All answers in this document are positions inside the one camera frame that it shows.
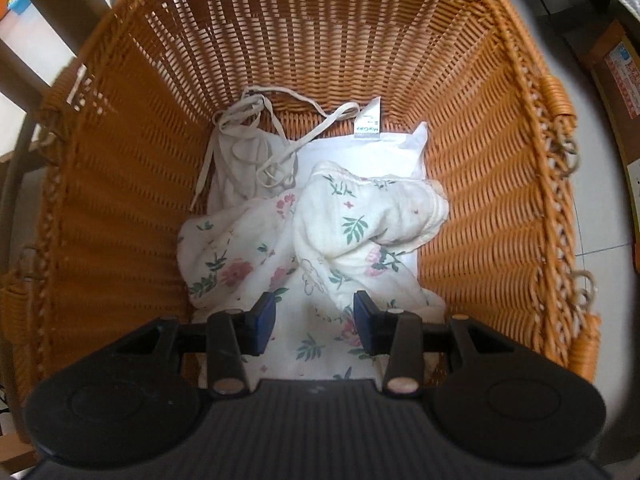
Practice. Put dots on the flat cardboard box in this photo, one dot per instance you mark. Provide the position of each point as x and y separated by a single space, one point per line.
620 90

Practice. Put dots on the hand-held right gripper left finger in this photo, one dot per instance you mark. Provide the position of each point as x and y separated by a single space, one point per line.
264 322

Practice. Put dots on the white floral baby garment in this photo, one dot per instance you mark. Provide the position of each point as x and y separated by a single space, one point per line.
325 220

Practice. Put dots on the white garment with label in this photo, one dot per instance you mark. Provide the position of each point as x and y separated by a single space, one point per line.
350 155

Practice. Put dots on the orange wicker basket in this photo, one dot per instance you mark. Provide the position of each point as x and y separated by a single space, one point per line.
125 160

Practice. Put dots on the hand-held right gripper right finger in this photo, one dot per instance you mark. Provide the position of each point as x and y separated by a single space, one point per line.
361 322

